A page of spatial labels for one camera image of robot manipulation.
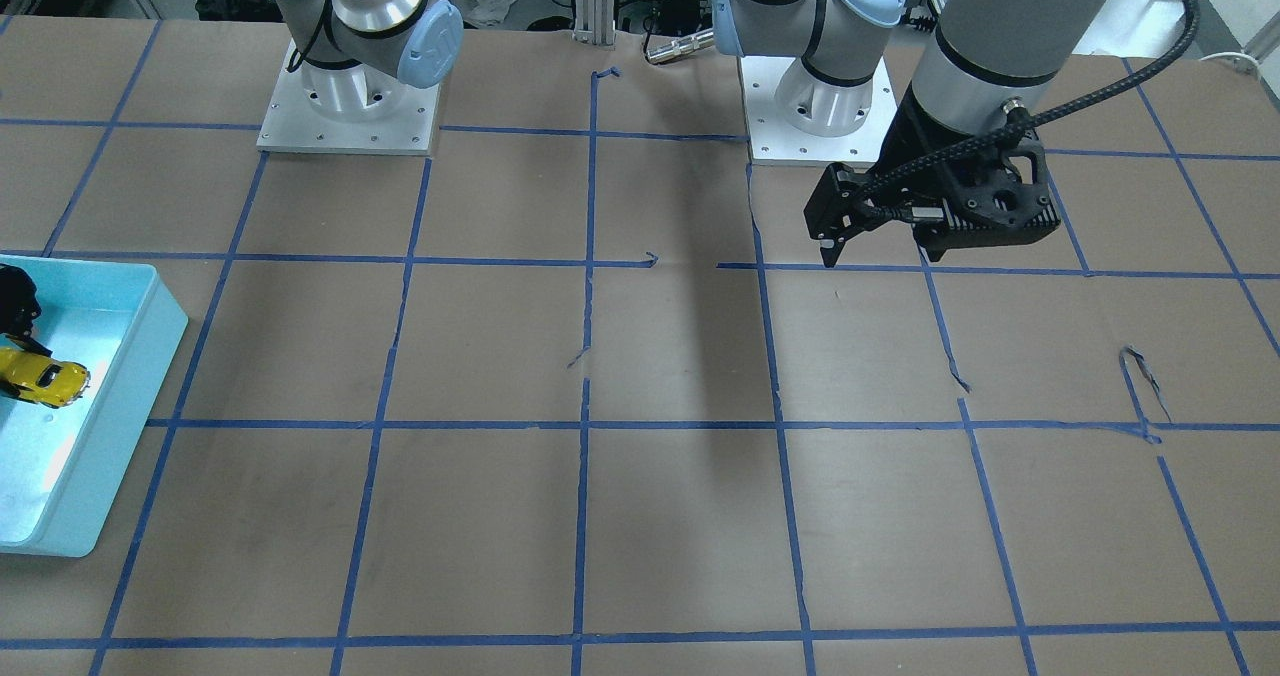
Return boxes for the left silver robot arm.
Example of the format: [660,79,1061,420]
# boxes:
[710,0,1107,268]

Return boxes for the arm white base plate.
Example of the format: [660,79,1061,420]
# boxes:
[739,56,897,170]
[256,42,442,157]

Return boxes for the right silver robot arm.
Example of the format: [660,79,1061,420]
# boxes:
[3,0,463,344]

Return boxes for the yellow toy beetle car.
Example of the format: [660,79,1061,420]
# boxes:
[1,348,91,410]

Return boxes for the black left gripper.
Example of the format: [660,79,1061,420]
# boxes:
[804,91,1062,269]

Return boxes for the turquoise plastic storage bin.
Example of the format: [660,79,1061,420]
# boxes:
[1,255,188,557]

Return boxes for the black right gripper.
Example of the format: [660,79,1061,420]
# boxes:
[1,262,52,358]

